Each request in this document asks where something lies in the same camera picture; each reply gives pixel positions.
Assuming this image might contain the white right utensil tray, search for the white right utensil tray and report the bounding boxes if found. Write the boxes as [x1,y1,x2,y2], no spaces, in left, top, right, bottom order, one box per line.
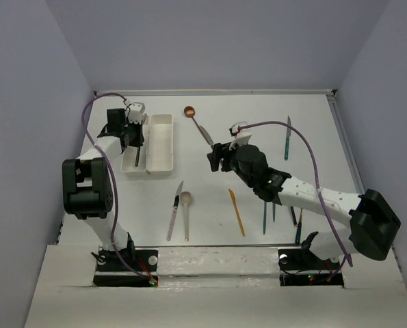
[146,113,174,175]

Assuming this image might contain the black spoon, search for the black spoon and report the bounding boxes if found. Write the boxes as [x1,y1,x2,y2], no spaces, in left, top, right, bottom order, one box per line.
[289,206,298,227]

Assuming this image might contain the white left utensil tray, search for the white left utensil tray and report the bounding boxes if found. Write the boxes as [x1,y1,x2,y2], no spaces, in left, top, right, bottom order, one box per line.
[120,117,150,176]

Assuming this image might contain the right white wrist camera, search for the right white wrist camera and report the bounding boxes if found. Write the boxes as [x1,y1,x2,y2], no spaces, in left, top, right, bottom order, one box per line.
[229,121,252,150]

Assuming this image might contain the teal plastic knife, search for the teal plastic knife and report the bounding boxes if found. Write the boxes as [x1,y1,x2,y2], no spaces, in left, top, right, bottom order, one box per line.
[263,202,267,235]

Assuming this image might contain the beige plastic spoon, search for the beige plastic spoon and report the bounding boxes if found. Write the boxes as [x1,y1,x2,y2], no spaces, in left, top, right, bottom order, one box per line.
[180,191,192,242]

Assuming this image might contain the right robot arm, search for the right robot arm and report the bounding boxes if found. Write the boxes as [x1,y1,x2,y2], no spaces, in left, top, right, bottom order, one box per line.
[207,143,401,268]

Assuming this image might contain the silver spoon green handle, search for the silver spoon green handle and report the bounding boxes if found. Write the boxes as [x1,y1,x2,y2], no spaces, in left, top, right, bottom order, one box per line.
[135,147,141,167]

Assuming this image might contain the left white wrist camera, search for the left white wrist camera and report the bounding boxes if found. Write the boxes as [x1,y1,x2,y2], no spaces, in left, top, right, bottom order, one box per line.
[126,102,146,125]

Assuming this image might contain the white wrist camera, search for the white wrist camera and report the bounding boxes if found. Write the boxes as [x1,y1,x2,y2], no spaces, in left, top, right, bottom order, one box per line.
[229,121,252,150]
[126,102,146,125]

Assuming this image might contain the white utensil tray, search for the white utensil tray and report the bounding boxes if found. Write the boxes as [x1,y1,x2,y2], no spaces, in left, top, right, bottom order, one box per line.
[120,117,150,176]
[146,113,174,175]

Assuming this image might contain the orange plastic knife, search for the orange plastic knife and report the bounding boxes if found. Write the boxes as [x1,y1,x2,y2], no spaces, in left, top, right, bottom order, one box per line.
[228,189,246,237]

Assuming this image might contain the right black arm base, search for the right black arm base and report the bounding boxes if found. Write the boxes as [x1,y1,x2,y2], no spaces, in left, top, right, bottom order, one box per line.
[278,248,344,287]

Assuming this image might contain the steel knife green handle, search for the steel knife green handle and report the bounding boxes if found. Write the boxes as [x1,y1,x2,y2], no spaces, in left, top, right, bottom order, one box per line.
[284,115,291,161]

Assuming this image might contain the steel knife pink handle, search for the steel knife pink handle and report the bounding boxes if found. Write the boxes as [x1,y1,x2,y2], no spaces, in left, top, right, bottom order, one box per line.
[166,180,184,241]

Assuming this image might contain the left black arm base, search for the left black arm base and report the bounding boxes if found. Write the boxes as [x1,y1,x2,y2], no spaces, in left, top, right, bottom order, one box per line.
[91,249,159,288]

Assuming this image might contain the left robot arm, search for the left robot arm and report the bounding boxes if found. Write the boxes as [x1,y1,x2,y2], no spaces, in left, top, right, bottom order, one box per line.
[62,102,147,270]

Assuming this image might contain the gold spoon teal handle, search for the gold spoon teal handle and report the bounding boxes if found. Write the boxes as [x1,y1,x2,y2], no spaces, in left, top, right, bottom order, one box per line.
[295,208,303,245]

